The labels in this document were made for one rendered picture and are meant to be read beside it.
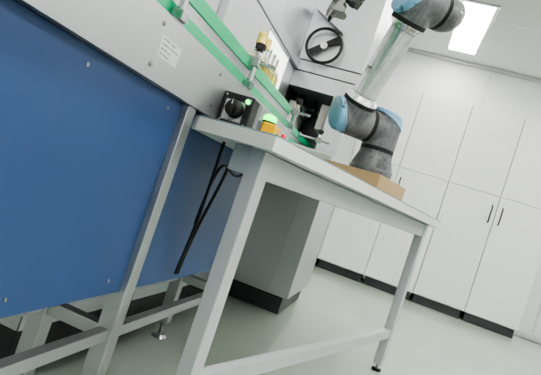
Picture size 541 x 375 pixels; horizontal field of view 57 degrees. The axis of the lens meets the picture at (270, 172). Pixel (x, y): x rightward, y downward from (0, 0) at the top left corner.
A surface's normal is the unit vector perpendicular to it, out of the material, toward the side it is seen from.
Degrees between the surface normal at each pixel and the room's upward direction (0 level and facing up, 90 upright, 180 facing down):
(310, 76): 90
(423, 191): 90
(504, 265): 90
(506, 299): 90
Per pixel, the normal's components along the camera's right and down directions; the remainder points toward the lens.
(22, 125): 0.92, 0.30
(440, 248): -0.23, -0.11
